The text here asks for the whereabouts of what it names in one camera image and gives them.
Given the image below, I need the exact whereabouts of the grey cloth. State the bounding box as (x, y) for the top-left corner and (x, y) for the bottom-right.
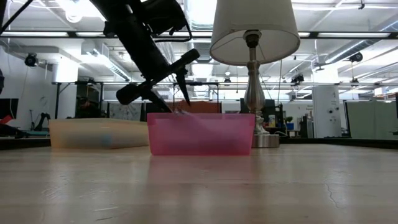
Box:
(108, 101), (142, 122)

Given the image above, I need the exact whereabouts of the grey green partition panel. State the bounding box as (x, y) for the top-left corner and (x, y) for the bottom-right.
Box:
(345, 100), (398, 140)

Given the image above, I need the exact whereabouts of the orange translucent plastic bin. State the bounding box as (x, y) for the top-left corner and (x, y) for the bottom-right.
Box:
(49, 118), (150, 149)

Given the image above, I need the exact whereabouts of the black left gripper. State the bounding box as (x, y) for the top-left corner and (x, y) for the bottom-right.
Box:
(116, 18), (201, 114)

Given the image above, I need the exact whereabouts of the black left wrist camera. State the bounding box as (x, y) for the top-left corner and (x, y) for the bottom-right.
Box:
(144, 0), (188, 35)

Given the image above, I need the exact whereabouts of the orange curtain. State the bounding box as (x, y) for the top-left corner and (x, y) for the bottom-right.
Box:
(174, 100), (222, 114)

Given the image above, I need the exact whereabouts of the white cabinet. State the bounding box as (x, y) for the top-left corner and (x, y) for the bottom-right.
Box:
(312, 85), (342, 139)

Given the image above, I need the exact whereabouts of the person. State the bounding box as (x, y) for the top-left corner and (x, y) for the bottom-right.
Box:
(74, 95), (102, 119)

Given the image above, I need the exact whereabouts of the white shade table lamp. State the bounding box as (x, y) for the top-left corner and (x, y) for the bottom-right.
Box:
(210, 0), (301, 149)

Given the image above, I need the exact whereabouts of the black aluminium table frame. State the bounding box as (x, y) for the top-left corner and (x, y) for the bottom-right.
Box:
(0, 136), (398, 150)

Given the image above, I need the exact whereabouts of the black metal rack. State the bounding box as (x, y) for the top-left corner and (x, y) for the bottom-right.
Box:
(54, 81), (105, 121)

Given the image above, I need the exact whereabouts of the pink translucent plastic bin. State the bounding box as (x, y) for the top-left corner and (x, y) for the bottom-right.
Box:
(146, 112), (256, 156)

